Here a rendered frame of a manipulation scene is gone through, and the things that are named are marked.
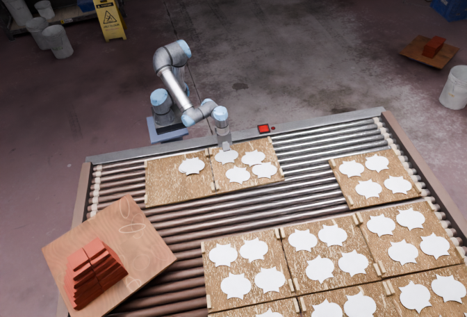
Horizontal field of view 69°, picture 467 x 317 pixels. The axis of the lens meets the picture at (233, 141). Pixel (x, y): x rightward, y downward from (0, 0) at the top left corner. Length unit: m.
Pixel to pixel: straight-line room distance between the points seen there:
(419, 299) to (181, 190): 1.31
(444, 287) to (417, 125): 2.29
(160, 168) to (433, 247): 1.56
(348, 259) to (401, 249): 0.27
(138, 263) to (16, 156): 2.72
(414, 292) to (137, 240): 1.33
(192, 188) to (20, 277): 1.79
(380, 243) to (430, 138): 2.09
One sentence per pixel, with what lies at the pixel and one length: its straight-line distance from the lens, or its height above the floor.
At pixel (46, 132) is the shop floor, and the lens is 4.34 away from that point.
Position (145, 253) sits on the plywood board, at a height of 1.04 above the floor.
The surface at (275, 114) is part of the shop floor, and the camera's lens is 3.78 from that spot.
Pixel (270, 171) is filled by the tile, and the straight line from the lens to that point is 2.08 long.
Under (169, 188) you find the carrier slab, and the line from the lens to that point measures 2.10.
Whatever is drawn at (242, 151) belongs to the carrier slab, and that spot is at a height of 0.94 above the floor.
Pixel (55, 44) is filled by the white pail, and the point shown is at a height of 0.23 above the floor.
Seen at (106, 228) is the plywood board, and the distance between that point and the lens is 1.95.
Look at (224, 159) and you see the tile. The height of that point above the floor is 0.94.
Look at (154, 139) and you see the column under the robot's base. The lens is 2.48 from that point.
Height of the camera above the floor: 2.61
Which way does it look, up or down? 48 degrees down
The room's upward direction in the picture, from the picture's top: 6 degrees counter-clockwise
